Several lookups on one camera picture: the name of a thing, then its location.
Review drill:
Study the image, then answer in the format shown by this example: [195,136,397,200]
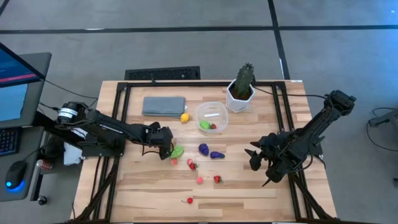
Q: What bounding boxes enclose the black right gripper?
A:
[244,133,289,172]

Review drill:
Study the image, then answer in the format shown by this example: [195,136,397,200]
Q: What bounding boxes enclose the green toy starfruit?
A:
[170,145,185,159]

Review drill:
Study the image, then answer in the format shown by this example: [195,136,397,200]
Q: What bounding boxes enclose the clear plastic tupperware container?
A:
[195,101,229,133]

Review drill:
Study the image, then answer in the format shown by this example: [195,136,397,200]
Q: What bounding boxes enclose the grey folded cloth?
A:
[142,96,187,118]

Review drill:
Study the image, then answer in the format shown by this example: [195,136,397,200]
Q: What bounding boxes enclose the purple toy grapes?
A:
[198,142,210,157]

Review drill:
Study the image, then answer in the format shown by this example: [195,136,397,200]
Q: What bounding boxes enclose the white hexagonal plant pot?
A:
[225,79,256,113]

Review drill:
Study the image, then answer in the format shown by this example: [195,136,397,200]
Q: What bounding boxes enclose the black floor vent grille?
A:
[124,65,201,81]

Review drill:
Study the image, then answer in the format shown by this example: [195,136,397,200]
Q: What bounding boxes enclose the green cactus plant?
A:
[233,62,256,96]

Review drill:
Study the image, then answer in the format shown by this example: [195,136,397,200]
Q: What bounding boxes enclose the white crumpled paper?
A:
[63,141,85,166]

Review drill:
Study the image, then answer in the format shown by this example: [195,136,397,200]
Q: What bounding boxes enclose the red soda can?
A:
[35,159,54,170]

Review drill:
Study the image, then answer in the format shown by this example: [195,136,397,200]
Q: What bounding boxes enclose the black computer mouse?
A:
[4,161,27,192]

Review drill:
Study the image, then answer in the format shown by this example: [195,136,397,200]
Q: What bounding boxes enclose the computer monitor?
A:
[0,42,52,129]

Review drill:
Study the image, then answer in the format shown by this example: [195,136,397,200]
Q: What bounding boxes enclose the black keyboard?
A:
[0,127,21,156]

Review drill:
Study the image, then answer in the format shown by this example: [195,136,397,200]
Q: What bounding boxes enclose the grey desk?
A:
[0,126,45,203]

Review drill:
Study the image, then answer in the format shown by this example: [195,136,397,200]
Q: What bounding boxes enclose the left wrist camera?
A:
[159,147,172,161]

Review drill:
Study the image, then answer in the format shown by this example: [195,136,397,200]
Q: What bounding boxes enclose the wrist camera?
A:
[263,163,289,187]
[159,147,172,161]

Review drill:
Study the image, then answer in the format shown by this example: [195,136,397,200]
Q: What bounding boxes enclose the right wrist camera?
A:
[263,163,289,187]

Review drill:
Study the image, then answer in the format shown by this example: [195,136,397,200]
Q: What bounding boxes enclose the black metal table frame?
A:
[73,80,336,223]

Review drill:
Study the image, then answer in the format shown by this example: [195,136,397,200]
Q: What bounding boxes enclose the long black power cable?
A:
[253,86,329,101]

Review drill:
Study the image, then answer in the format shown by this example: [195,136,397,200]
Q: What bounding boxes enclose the thin black desk cable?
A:
[39,101,63,112]
[43,79,99,100]

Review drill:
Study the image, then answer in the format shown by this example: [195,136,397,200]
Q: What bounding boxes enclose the black equipment with cables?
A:
[366,107,398,153]

